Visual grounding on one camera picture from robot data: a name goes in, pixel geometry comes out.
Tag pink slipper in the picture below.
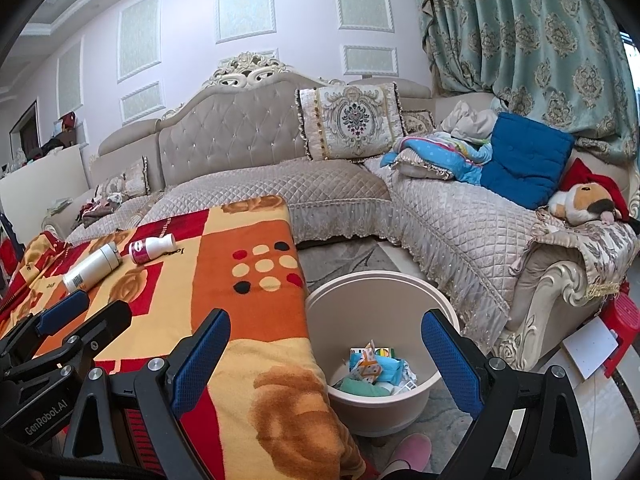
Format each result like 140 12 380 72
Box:
379 434 432 480

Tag beige fringed pillow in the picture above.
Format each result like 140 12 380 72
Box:
392 152 453 180

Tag red orange printed blanket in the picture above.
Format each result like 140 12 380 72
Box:
0 195 368 480

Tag white bottle pink label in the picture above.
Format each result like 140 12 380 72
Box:
128 233 177 264

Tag red plastic stool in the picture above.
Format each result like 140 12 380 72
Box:
600 292 640 378

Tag floral throw cloth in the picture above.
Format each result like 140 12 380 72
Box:
530 210 638 301

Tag white cabinet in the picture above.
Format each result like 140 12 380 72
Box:
0 142 93 241

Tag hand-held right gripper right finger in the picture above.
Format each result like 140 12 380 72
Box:
421 309 593 480

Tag dark clothes pile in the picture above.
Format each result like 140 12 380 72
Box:
75 192 123 223

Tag small ornate fringed pillow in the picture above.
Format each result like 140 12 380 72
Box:
95 156 151 200

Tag blue colourful blanket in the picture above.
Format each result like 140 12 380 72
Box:
380 131 493 185

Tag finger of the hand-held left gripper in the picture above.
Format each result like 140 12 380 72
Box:
10 301 133 386
35 290 91 336

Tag plush toy red hat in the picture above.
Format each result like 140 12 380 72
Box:
547 157 633 226

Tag blue cushion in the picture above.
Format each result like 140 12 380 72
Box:
480 111 576 209

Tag green fluffy cloth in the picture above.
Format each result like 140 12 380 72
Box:
337 379 376 397

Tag dark wooden door frame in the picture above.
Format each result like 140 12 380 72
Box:
9 101 40 161

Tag red white hanging garment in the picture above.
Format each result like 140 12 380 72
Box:
0 215 26 281

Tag small ornate patterned pillow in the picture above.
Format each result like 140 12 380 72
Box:
400 109 436 137

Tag white green carton box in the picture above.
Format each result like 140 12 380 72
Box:
350 340 396 386

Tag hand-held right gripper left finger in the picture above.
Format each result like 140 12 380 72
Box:
62 308 232 480

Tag beige round bin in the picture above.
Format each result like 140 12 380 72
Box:
304 270 461 436

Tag light blue wipes packet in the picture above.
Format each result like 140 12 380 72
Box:
350 350 403 386

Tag large ornate patterned pillow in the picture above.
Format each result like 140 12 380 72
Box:
295 82 405 162

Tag beige quilted sofa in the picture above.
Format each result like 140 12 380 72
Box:
40 50 640 373

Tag teal floral curtain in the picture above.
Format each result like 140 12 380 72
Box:
411 0 640 163

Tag beige crumpled clothes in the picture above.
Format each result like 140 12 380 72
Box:
440 100 498 142

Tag white paper sheet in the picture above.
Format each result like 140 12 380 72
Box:
561 317 621 380

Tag white cylinder bottle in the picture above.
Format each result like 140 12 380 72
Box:
62 241 122 292

